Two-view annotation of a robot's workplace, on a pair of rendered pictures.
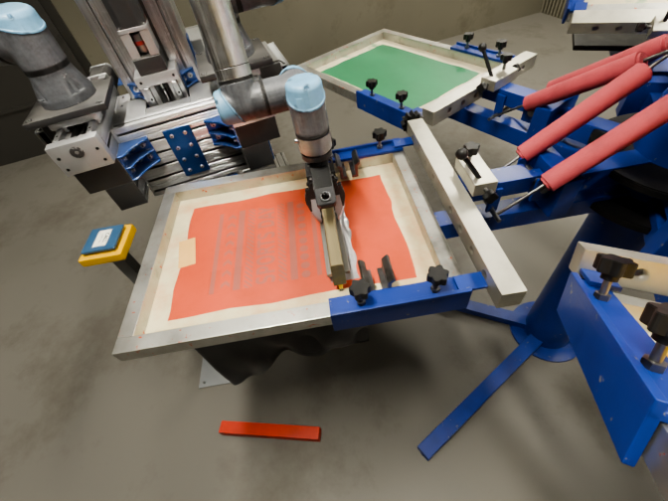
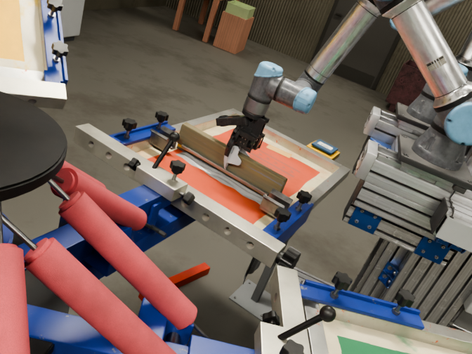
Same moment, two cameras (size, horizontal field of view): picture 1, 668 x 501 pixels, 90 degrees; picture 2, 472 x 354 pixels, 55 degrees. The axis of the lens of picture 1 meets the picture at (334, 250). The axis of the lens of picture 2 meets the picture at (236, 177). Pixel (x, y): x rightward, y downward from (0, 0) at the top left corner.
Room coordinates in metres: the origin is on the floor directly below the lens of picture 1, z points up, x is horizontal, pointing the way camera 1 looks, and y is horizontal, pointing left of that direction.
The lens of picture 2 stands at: (1.16, -1.26, 1.64)
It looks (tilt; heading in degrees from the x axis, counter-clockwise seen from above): 27 degrees down; 110
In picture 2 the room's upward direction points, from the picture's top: 20 degrees clockwise
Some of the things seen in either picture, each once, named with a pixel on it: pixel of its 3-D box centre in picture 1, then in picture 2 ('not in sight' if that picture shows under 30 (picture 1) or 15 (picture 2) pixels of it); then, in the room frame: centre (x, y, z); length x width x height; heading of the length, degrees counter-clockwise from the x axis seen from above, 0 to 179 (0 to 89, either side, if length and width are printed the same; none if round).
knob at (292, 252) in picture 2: (413, 123); (283, 259); (1.01, -0.34, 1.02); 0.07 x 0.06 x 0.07; 89
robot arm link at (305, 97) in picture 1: (307, 105); (266, 82); (0.69, 0.00, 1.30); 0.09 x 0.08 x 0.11; 8
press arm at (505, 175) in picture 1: (492, 183); (142, 201); (0.65, -0.45, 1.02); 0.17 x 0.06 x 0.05; 89
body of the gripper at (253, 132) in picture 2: (319, 169); (249, 129); (0.69, 0.00, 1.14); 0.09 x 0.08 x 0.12; 179
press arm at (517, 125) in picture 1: (472, 115); not in sight; (1.19, -0.64, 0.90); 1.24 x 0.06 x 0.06; 29
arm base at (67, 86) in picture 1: (58, 81); (430, 107); (1.11, 0.69, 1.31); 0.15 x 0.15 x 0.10
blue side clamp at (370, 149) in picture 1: (356, 159); (284, 225); (0.94, -0.13, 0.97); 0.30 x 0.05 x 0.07; 89
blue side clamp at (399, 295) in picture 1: (398, 301); (141, 140); (0.38, -0.12, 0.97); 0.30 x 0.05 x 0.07; 89
